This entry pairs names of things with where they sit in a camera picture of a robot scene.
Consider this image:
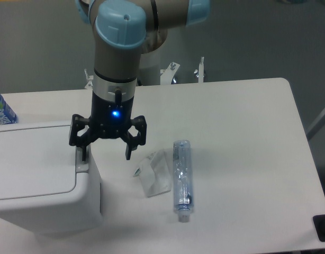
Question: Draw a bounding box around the black clamp at table edge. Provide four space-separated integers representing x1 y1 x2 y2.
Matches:
313 214 325 242

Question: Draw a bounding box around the white metal base frame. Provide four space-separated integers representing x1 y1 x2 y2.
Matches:
84 56 206 89

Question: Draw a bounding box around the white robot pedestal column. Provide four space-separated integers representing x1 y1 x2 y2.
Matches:
138 30 168 86

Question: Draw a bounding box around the crumpled white plastic wrapper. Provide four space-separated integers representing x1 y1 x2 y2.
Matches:
133 149 172 198

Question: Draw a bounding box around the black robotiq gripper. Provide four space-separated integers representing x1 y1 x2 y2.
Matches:
69 93 147 161

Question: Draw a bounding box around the white frame at right edge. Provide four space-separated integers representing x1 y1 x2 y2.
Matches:
306 107 325 140

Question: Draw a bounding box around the empty clear plastic bottle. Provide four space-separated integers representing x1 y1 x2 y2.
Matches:
173 140 194 223

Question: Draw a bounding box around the white plastic trash can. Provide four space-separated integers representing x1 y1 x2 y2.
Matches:
0 121 103 234

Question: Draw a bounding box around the blue labelled water bottle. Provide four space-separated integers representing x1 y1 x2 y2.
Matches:
0 94 18 125

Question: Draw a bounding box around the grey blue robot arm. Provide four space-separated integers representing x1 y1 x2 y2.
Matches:
69 1 210 159

